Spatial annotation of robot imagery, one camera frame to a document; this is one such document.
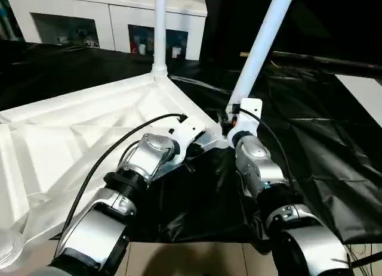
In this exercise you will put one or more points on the black shiny mat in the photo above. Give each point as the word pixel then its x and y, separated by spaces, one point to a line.
pixel 313 153

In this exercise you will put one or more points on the white flat item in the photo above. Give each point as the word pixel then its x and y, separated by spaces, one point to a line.
pixel 361 94

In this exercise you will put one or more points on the white cabinet with glass doors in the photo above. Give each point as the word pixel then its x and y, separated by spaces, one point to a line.
pixel 74 7

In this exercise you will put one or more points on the white plastic table top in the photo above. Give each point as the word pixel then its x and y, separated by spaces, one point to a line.
pixel 74 133

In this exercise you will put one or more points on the long dark tube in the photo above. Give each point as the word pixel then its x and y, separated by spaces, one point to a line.
pixel 328 61

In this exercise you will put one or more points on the small tan block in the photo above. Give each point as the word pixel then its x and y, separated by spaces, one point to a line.
pixel 244 54

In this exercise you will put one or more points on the white plastic table leg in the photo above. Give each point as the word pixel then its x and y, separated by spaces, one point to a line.
pixel 259 49
pixel 10 249
pixel 160 34

